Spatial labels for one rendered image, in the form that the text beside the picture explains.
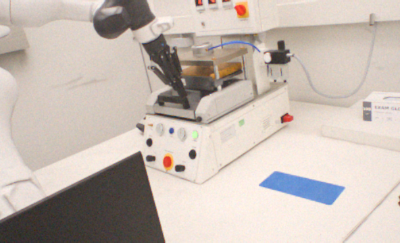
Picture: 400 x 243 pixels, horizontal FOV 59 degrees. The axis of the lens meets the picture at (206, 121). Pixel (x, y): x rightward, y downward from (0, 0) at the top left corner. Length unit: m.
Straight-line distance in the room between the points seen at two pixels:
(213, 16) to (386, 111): 0.71
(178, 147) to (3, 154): 0.62
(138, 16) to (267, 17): 0.48
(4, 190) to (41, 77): 1.81
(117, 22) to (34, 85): 1.45
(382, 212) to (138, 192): 0.60
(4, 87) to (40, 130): 1.71
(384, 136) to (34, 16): 1.11
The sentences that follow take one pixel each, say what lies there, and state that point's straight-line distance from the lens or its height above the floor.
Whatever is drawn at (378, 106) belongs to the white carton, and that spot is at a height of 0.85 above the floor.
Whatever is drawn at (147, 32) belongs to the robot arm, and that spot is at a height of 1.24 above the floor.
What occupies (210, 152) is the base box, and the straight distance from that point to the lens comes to 1.15.
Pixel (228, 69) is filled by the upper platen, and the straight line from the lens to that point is 1.28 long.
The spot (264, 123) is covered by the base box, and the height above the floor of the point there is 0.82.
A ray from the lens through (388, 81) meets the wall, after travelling 1.56.
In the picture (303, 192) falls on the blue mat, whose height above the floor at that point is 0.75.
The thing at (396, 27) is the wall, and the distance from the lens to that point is 1.50.
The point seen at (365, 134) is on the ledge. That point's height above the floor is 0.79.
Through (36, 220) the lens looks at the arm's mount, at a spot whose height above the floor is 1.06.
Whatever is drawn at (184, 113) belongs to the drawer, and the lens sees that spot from 1.19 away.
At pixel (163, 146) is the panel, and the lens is 1.28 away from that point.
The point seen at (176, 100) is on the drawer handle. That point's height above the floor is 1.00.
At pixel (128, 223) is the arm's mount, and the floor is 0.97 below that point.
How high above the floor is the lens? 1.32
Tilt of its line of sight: 20 degrees down
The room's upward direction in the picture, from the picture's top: 11 degrees counter-clockwise
